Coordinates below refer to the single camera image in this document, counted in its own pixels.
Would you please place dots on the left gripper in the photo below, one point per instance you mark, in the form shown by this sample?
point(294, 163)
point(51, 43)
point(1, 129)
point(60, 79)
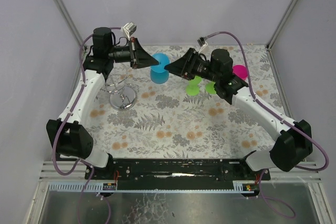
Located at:
point(133, 53)

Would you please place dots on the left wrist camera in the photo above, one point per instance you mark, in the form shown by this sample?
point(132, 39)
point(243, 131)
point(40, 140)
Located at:
point(129, 29)

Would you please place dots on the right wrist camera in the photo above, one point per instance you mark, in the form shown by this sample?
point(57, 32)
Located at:
point(203, 45)

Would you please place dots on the blue wine glass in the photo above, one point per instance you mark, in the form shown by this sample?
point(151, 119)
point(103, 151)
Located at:
point(158, 74)

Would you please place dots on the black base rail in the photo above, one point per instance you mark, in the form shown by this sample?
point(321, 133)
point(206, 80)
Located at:
point(177, 171)

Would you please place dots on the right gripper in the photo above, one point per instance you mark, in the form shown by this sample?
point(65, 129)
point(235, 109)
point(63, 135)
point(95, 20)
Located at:
point(188, 64)

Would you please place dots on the aluminium frame post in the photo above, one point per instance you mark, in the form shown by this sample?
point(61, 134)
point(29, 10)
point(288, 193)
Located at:
point(281, 24)
point(69, 21)

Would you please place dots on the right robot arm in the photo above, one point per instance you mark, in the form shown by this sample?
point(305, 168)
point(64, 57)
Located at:
point(291, 138)

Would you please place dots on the pink wine glass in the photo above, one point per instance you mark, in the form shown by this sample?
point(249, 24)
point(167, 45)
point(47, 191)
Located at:
point(240, 71)

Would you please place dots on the white cable duct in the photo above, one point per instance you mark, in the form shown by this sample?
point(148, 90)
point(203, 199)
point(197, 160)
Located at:
point(151, 186)

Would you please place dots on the chrome wine glass rack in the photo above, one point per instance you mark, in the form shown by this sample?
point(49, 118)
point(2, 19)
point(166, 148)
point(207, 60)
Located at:
point(121, 96)

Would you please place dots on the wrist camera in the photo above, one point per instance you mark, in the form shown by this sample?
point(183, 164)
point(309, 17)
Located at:
point(203, 45)
point(129, 29)

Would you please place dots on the green wine glass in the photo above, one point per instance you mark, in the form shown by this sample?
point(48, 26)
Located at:
point(209, 88)
point(192, 88)

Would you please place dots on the floral tablecloth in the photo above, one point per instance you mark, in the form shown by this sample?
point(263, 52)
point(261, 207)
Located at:
point(166, 122)

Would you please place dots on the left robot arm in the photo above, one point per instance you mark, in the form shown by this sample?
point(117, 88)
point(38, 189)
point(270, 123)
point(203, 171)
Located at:
point(67, 134)

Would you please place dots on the right aluminium frame post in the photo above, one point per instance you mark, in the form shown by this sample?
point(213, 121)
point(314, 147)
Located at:
point(281, 24)

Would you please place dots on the left aluminium frame post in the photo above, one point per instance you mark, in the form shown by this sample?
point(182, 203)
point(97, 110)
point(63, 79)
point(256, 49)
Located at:
point(69, 21)

